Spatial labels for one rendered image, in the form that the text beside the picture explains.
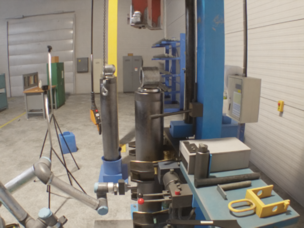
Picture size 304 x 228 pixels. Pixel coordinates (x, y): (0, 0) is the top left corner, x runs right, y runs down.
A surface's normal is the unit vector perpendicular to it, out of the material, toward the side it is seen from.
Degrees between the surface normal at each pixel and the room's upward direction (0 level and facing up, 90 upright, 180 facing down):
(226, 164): 90
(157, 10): 90
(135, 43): 90
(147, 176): 90
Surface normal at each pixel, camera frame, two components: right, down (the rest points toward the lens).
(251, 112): 0.11, 0.23
